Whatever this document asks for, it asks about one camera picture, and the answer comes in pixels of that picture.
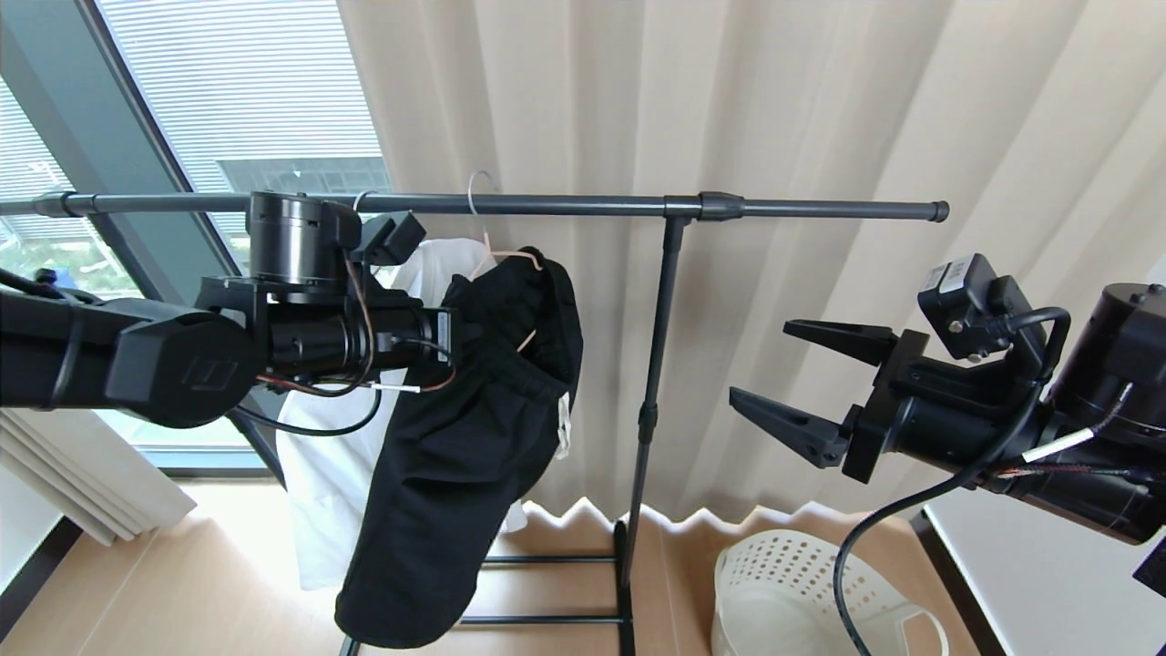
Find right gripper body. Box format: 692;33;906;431
840;330;1062;486

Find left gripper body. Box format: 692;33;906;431
269;305;484;376

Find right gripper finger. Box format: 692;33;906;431
783;319;903;368
729;386;862;470

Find black garment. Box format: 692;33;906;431
334;248;585;650

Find white printed t-shirt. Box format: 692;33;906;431
276;239;573;591

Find black clothes rack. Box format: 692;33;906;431
0;190;950;656

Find white laundry basket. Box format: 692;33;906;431
711;529;950;656

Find beige curtain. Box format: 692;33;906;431
0;405;197;546
335;0;1166;529

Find window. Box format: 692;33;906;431
0;0;394;475

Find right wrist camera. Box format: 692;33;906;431
917;253;1048;365

